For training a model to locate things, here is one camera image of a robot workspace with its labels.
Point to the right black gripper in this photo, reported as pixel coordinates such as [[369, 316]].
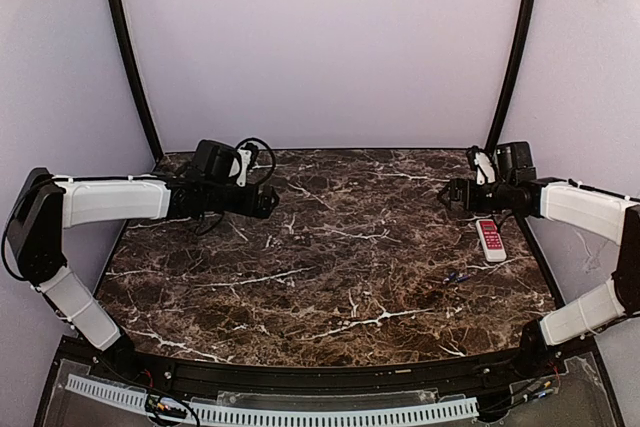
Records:
[[459, 194]]

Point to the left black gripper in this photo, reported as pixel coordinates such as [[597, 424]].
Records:
[[267, 201]]

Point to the white remote control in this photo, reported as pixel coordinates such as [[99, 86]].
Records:
[[491, 241]]

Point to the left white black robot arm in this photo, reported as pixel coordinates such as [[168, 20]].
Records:
[[215, 180]]

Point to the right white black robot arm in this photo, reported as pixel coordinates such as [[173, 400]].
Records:
[[506, 180]]

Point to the green circuit board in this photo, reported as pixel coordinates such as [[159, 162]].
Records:
[[160, 406]]

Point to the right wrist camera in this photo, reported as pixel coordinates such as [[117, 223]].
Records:
[[482, 164]]

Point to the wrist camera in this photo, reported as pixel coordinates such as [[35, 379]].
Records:
[[482, 164], [248, 152]]

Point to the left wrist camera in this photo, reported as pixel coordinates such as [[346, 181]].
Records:
[[248, 152]]

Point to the black front rail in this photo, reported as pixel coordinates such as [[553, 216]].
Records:
[[476, 372]]

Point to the white slotted cable duct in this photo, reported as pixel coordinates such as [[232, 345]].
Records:
[[236, 410]]

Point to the right black frame post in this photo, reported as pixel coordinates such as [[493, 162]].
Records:
[[521, 31]]

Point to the black frame post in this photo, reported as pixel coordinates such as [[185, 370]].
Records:
[[134, 80], [521, 31]]

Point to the left black frame post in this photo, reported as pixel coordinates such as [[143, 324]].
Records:
[[134, 80]]

